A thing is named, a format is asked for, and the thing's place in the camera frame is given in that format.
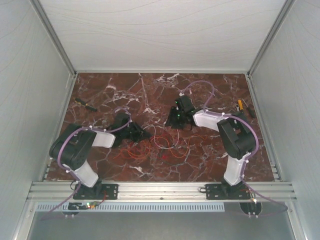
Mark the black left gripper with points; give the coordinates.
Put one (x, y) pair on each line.
(141, 134)

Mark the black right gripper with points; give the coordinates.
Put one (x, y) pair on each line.
(171, 121)

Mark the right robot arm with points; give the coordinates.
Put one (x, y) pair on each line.
(239, 140)

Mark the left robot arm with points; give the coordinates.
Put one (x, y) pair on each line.
(72, 147)

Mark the black yellow screwdriver left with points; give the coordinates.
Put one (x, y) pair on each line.
(85, 104)

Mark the black screwdriver right side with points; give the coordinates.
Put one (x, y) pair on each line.
(250, 110)

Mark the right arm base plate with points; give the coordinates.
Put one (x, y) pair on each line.
(223, 191)

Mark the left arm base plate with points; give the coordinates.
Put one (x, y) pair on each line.
(98, 192)

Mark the grey slotted cable duct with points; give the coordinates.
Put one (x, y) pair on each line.
(144, 207)

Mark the aluminium front rail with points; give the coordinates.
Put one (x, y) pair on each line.
(57, 191)

